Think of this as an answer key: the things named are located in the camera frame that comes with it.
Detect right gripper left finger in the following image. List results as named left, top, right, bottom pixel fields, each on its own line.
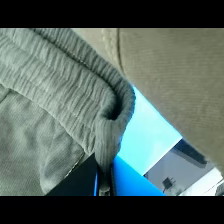
left=46, top=152, right=99, bottom=197

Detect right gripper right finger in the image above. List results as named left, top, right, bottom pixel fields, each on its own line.
left=110, top=155, right=166, bottom=197

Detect grey-green pants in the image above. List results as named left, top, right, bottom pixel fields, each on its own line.
left=0, top=27, right=137, bottom=197

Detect beige garment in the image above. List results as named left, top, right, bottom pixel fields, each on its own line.
left=71, top=27, right=224, bottom=178

